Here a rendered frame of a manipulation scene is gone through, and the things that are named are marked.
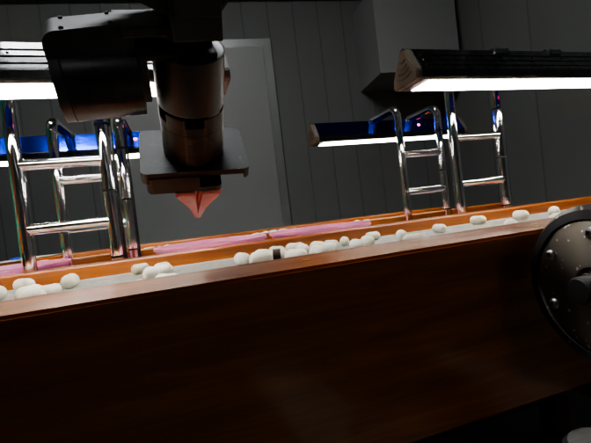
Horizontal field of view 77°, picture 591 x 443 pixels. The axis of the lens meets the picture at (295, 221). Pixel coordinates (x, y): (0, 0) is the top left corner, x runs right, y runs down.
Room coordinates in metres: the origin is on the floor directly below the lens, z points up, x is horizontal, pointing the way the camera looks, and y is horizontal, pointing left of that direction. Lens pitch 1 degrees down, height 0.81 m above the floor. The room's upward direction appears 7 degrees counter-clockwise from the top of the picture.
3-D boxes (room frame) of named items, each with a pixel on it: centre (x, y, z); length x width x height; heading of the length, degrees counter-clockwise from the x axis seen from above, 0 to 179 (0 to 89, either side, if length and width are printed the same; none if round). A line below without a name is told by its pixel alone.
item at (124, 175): (1.02, 0.52, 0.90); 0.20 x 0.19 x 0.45; 107
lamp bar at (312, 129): (1.37, -0.38, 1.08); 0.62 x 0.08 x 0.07; 107
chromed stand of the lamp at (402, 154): (1.30, -0.41, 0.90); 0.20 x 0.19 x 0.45; 107
